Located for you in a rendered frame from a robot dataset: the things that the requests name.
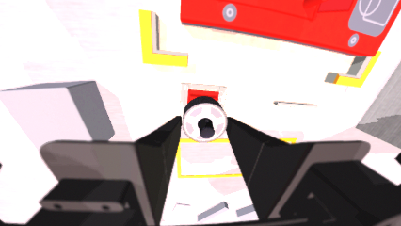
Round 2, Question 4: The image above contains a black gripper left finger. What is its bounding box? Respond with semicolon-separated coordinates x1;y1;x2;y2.
39;116;182;226

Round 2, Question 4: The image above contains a yellow rectangular outline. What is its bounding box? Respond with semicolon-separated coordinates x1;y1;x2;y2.
176;138;297;179

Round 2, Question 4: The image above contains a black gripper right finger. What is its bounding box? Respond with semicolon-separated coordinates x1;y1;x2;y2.
226;117;372;219

